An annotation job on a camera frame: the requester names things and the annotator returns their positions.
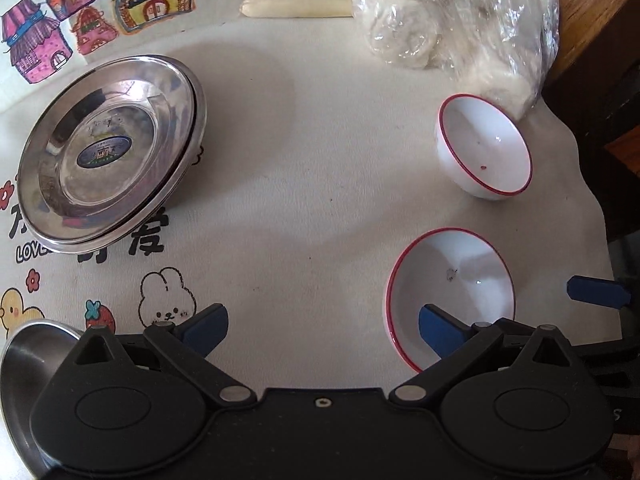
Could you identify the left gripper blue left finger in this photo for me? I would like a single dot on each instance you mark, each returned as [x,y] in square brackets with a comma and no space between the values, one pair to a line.
[202,333]

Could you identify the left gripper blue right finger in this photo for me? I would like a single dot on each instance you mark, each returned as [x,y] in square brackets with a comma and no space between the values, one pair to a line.
[446,330]

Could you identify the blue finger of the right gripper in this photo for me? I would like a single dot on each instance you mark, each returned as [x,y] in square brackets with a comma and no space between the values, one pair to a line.
[604,293]

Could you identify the white red-rimmed bowl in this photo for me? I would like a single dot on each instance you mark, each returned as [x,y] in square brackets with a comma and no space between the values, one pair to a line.
[448,267]
[481,149]

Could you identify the large steel bowl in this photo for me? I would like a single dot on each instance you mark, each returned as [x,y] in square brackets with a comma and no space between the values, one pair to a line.
[29,360]

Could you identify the bottom steel plate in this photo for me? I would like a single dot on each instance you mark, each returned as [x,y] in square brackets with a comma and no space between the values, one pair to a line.
[165,179]

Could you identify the plastic bag of buns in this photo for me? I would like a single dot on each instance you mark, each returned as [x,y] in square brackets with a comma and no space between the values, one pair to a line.
[501,50]

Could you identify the cream rolling pin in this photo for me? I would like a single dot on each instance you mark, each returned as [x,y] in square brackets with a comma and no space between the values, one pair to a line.
[296,8]

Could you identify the coloured houses drawing paper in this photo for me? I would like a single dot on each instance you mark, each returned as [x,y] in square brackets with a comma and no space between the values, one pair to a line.
[43,40]

